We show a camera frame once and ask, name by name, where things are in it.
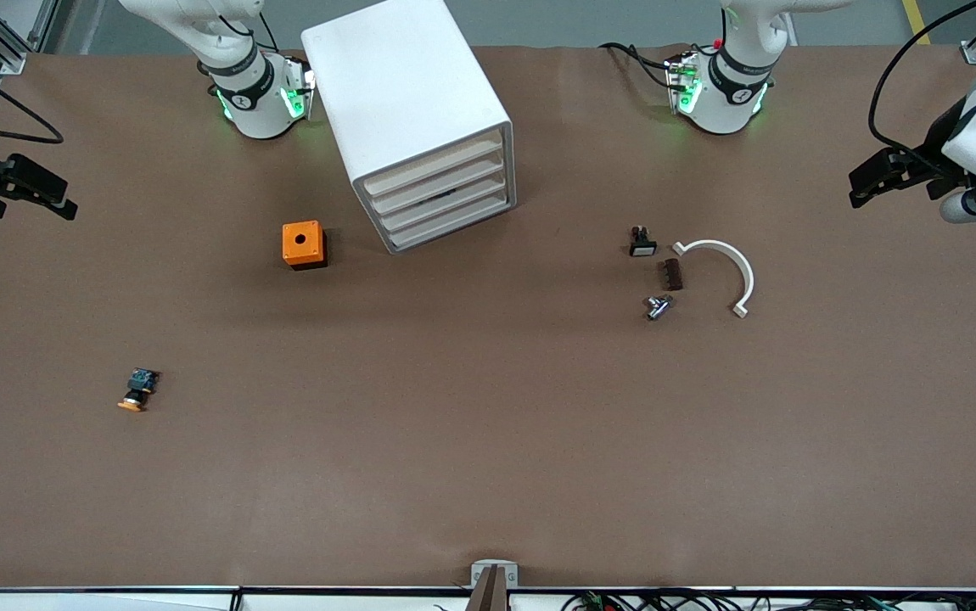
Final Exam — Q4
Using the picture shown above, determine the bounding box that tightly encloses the white plastic drawer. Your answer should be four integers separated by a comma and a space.
362, 129, 507, 198
388, 192, 512, 251
379, 171, 509, 232
372, 151, 508, 215

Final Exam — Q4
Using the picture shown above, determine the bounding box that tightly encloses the orange push button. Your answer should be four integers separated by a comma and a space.
117, 367, 160, 414

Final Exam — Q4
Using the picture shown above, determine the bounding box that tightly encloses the white drawer cabinet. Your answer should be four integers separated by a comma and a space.
300, 0, 517, 255

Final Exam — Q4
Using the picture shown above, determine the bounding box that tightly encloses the orange box with hole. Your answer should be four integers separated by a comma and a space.
282, 220, 328, 272

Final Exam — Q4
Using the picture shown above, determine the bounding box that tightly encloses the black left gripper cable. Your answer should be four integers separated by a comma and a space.
868, 0, 976, 164

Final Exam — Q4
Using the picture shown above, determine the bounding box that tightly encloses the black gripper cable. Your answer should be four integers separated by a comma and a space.
0, 49, 65, 145
868, 0, 976, 164

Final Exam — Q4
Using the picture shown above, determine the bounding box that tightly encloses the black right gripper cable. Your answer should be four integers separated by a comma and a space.
0, 49, 65, 145

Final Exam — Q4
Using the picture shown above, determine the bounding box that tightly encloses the white half ring clamp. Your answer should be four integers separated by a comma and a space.
672, 239, 755, 319

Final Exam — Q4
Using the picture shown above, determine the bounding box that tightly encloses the black arm base cable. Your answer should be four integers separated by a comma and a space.
598, 42, 677, 87

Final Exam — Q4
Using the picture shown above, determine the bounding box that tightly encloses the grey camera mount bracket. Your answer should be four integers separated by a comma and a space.
466, 559, 519, 611

